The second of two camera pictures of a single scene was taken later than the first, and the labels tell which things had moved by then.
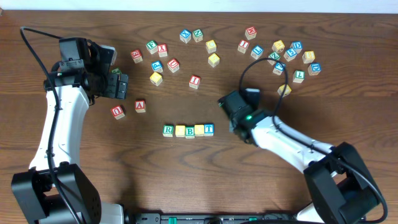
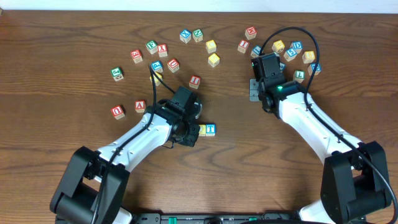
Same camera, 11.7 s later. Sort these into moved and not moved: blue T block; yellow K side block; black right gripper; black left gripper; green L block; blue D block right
Moved: black right gripper; black left gripper
Not moved: blue D block right; blue T block; yellow K side block; green L block
